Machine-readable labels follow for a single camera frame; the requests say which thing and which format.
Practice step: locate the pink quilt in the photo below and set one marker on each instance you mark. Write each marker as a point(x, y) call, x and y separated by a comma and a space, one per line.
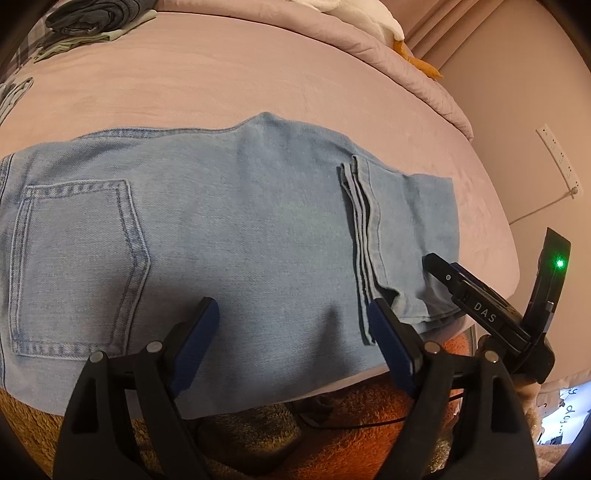
point(369, 46)

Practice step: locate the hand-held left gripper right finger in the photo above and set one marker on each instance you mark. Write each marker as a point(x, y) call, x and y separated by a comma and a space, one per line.
point(392, 341)

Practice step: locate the plaid pillow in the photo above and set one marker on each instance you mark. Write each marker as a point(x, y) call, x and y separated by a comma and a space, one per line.
point(27, 46)

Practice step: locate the white printed cloth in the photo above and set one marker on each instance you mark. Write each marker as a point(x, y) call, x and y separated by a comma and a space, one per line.
point(563, 415)

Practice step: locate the beige curtain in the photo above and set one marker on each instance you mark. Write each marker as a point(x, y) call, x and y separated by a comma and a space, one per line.
point(443, 27)

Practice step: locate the orange brown fuzzy cloth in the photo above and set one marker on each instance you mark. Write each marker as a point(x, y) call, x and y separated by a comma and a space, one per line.
point(332, 452)

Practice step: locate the light blue denim pants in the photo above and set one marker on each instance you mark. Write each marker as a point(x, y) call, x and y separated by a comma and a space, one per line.
point(231, 207)

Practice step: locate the pile of folded clothes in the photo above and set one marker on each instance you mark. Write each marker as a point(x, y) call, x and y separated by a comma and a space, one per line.
point(69, 42)

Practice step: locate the white wall power strip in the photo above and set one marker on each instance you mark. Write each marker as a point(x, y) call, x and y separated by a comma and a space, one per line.
point(558, 159)

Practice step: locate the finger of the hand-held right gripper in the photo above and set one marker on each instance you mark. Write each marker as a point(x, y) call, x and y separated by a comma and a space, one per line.
point(441, 272)

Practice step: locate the bed with pink sheet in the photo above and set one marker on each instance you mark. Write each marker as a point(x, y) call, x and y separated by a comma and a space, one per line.
point(231, 83)

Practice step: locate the white goose plush toy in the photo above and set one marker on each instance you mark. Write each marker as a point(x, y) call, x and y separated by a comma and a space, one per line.
point(388, 23)

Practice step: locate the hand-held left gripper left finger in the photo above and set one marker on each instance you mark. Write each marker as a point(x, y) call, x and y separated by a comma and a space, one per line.
point(194, 341)

